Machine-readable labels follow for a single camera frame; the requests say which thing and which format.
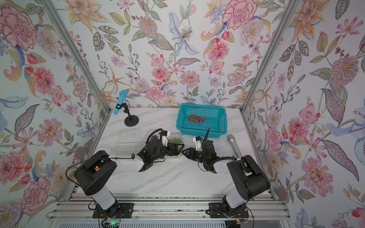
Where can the black microphone stand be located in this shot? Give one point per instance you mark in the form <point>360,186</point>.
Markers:
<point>131,120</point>

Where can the teal plastic mesh basket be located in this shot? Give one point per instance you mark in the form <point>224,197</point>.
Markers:
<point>215,125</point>

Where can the aluminium frame post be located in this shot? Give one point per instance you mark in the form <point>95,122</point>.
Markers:
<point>284,22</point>
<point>64,33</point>

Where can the clear clamshell container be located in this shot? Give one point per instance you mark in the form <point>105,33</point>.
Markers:
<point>127,143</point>
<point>172,135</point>

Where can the red grape bunch back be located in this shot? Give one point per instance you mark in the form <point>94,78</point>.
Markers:
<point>196,119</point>

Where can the blue microphone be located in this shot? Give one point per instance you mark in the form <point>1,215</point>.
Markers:
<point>122,96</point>

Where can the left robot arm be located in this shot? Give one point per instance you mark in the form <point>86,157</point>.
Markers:
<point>94,173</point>

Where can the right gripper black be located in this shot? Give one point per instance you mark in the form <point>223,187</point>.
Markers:
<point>193,152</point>

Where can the left aluminium frame post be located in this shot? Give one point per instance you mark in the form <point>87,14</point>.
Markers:
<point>64,33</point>

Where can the right aluminium frame post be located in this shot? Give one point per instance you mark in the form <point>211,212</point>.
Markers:
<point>284,22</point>

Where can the grey microphone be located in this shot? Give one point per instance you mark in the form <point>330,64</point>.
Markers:
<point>232,142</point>

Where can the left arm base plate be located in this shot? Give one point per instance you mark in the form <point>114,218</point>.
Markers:
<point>125,211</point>

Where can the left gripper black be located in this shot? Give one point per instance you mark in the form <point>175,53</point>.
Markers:
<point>174,151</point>

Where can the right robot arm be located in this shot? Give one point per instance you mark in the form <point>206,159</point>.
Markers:
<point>248,178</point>

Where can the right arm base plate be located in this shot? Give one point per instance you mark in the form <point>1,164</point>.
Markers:
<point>224,211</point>

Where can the green grape bunch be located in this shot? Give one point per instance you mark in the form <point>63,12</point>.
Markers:
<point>176,140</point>

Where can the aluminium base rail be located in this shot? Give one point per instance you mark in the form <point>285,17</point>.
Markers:
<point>164,207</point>

